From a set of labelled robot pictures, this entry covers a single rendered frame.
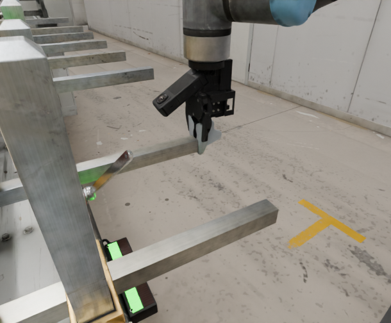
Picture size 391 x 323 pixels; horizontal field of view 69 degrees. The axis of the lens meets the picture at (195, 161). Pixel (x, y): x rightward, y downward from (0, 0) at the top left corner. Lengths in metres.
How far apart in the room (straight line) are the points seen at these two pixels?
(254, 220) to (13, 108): 0.34
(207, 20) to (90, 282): 0.43
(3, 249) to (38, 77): 0.67
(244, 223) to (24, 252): 0.55
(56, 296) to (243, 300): 1.07
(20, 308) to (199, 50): 0.45
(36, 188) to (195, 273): 1.25
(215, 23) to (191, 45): 0.05
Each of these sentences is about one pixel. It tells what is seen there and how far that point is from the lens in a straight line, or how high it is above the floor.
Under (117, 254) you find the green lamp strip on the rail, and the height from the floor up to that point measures 0.70.
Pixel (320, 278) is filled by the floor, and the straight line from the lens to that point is 1.53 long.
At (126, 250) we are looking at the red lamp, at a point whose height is 0.70.
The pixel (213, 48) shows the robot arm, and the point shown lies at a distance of 0.54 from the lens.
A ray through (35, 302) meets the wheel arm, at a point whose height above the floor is 0.86.
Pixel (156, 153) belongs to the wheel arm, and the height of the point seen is 0.86.
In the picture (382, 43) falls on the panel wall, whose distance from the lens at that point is 2.97.
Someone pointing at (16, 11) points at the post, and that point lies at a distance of 0.69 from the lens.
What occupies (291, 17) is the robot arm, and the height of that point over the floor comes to 1.11.
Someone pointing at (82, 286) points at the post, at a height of 0.92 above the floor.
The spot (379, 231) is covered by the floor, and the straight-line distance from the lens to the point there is 1.90.
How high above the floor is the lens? 1.15
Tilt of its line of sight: 32 degrees down
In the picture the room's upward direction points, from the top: straight up
